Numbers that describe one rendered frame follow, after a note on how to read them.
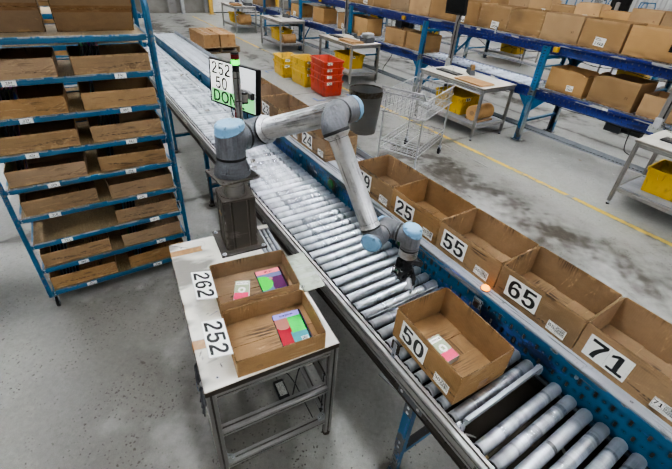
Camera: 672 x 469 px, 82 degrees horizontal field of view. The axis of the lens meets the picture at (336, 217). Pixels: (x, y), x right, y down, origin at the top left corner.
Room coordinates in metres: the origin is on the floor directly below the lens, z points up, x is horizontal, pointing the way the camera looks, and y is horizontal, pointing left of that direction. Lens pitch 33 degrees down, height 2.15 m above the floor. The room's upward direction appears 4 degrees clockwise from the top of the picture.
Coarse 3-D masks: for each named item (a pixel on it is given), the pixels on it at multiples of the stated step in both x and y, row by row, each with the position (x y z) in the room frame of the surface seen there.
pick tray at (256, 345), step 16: (256, 304) 1.25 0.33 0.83; (272, 304) 1.28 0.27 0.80; (288, 304) 1.31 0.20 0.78; (304, 304) 1.31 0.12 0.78; (224, 320) 1.17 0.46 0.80; (240, 320) 1.21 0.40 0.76; (256, 320) 1.22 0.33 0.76; (272, 320) 1.22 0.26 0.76; (240, 336) 1.12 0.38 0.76; (256, 336) 1.13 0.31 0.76; (272, 336) 1.13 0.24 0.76; (320, 336) 1.09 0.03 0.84; (240, 352) 1.04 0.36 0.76; (256, 352) 1.05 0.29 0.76; (272, 352) 0.99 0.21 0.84; (288, 352) 1.02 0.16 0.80; (304, 352) 1.06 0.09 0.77; (240, 368) 0.93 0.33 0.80; (256, 368) 0.96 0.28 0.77
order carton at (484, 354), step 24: (408, 312) 1.24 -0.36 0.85; (432, 312) 1.33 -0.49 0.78; (456, 312) 1.28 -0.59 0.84; (432, 336) 1.20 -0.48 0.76; (456, 336) 1.21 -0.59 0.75; (480, 336) 1.15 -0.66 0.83; (432, 360) 1.00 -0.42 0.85; (480, 360) 1.09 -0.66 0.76; (504, 360) 1.00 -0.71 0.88; (456, 384) 0.89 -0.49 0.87; (480, 384) 0.95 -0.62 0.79
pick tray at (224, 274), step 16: (256, 256) 1.57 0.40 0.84; (272, 256) 1.61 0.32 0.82; (224, 272) 1.50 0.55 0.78; (240, 272) 1.53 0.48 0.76; (288, 272) 1.53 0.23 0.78; (224, 288) 1.41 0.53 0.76; (256, 288) 1.42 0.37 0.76; (288, 288) 1.36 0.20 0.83; (224, 304) 1.23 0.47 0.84; (240, 304) 1.26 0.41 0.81
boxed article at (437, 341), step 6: (438, 336) 1.17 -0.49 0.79; (432, 342) 1.14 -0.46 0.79; (438, 342) 1.14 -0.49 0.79; (444, 342) 1.14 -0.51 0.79; (438, 348) 1.11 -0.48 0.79; (444, 348) 1.11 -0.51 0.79; (450, 348) 1.11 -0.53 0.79; (444, 354) 1.08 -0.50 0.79; (450, 354) 1.08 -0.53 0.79; (456, 354) 1.08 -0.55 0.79; (450, 360) 1.05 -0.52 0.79; (456, 360) 1.07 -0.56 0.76
